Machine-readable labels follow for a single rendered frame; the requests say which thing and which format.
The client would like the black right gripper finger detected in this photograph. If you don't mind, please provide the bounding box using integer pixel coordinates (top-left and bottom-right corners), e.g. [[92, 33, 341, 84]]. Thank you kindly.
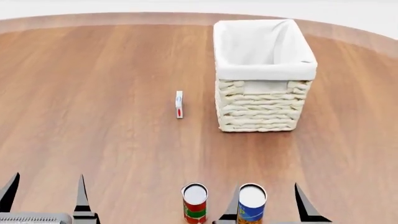
[[217, 182, 240, 224], [294, 182, 333, 224]]

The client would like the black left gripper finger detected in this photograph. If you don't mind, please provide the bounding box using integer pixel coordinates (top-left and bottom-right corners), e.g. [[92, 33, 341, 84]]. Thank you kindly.
[[72, 174, 101, 224], [0, 172, 21, 212]]

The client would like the cream woven wicker basket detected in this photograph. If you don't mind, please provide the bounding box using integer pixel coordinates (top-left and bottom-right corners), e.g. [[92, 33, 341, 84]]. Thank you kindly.
[[213, 19, 318, 134]]

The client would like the white cream cheese box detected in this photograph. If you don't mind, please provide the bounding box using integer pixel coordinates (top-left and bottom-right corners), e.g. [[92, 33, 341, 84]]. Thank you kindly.
[[175, 90, 185, 121]]

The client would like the white cloth basket liner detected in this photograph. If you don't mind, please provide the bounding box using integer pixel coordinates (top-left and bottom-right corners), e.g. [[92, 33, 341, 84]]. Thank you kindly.
[[213, 19, 318, 83]]

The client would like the blue yellow labelled can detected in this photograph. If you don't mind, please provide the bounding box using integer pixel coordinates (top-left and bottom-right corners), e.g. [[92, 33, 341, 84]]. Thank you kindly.
[[237, 183, 268, 224]]

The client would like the red green labelled can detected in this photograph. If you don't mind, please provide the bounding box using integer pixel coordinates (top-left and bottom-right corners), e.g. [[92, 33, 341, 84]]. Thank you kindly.
[[180, 182, 209, 224]]

